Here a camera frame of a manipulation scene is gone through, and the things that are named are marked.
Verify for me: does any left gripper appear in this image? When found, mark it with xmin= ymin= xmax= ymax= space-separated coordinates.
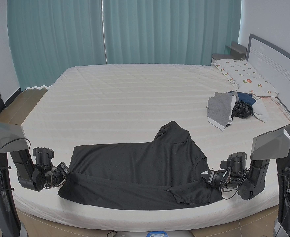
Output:
xmin=50 ymin=162 xmax=71 ymax=186

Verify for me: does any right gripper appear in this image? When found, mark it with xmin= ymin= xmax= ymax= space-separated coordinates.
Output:
xmin=205 ymin=171 xmax=230 ymax=191

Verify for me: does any black T-shirt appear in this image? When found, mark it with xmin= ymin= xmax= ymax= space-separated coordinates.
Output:
xmin=57 ymin=121 xmax=223 ymax=210

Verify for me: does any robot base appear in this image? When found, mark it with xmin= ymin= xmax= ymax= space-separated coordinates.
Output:
xmin=112 ymin=230 xmax=192 ymax=237

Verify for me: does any bed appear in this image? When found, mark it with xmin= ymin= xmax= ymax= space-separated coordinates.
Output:
xmin=13 ymin=34 xmax=290 ymax=231

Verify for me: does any grey garment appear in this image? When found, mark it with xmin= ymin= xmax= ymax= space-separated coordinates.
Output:
xmin=205 ymin=92 xmax=239 ymax=132

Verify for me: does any black shiny garment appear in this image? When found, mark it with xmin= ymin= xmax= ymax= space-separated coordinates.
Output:
xmin=231 ymin=100 xmax=254 ymax=119

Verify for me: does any white garment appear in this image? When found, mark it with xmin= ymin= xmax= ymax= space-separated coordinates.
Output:
xmin=251 ymin=95 xmax=269 ymax=123

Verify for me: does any dark blue garment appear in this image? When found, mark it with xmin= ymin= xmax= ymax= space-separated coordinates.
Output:
xmin=230 ymin=91 xmax=256 ymax=105

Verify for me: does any white printed pillow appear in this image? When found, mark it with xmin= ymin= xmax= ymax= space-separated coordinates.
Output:
xmin=210 ymin=58 xmax=279 ymax=98

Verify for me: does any grey bedside table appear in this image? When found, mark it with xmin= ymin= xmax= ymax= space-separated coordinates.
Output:
xmin=211 ymin=40 xmax=247 ymax=61

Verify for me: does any blue-green curtain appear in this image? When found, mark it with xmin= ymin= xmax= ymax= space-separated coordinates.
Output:
xmin=7 ymin=0 xmax=107 ymax=89
xmin=103 ymin=0 xmax=242 ymax=65

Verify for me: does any black cable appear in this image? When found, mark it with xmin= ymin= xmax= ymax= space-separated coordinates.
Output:
xmin=220 ymin=190 xmax=242 ymax=200
xmin=0 ymin=138 xmax=31 ymax=172

